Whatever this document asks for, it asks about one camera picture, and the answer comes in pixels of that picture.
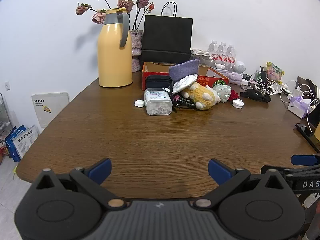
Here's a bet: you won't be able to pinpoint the black braided cable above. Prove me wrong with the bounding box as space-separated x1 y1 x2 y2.
172 95 198 110

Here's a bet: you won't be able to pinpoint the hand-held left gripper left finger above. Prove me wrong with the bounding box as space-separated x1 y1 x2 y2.
32 158 127 210

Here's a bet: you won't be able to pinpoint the tangle of white cables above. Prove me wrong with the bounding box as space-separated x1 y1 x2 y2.
247 77 320 110

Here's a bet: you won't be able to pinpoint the black fabric bundle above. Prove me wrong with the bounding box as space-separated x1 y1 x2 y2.
240 89 272 103

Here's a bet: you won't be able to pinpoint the clear jar of white beads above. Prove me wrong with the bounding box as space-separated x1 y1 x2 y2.
144 88 173 116

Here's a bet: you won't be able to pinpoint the white printed bag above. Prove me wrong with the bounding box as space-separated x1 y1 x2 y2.
12 125 39 158

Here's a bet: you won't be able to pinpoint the purple towel roll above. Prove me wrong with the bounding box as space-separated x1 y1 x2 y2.
226 72 243 85

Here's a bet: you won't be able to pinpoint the clear container with white lid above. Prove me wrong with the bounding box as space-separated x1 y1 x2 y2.
190 49 213 60

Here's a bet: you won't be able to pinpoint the black paper bag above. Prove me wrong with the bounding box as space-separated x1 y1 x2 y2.
140 2 194 64

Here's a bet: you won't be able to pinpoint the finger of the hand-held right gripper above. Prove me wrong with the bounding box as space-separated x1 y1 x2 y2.
261 165 320 178
291 154 320 167

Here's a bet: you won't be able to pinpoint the dried pink roses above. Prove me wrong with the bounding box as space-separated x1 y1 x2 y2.
76 0 155 30

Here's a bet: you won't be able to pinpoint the black zip pouch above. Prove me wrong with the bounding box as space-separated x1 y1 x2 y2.
145 75 173 97

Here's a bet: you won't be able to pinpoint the clear organizer with items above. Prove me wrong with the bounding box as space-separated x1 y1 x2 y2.
0 92 12 160

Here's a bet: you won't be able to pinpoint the white box with purple ribbon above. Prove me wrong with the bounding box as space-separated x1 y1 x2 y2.
287 96 313 119

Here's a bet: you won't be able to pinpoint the purple fabric pouch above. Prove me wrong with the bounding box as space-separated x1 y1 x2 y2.
169 59 200 83

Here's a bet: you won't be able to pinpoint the white crinkled pouch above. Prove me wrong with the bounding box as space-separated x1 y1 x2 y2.
172 74 198 94

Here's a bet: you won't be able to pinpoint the orange cardboard box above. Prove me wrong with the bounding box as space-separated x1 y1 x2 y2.
142 62 230 92

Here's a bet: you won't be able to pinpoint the blue printed bag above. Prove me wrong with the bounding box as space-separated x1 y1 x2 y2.
4 124 27 162

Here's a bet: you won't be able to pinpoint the yellow thermos jug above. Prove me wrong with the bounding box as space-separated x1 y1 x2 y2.
97 7 133 88

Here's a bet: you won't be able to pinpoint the white round speaker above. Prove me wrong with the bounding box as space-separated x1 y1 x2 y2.
234 60 247 73

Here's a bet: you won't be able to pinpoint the clear water bottle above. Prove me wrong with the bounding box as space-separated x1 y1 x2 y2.
226 44 237 64
207 40 218 60
217 42 227 62

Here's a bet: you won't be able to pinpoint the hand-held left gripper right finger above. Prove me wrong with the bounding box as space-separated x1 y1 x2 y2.
194 158 288 210

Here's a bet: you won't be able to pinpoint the colourful snack packet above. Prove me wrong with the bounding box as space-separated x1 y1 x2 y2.
265 61 285 83

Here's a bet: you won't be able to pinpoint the black phone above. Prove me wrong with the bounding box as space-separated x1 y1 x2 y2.
295 123 320 153

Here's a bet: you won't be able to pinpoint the pink textured vase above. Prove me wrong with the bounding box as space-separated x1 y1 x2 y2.
129 29 143 72

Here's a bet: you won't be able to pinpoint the yellow plush toy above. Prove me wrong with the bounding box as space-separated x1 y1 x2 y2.
178 81 222 110

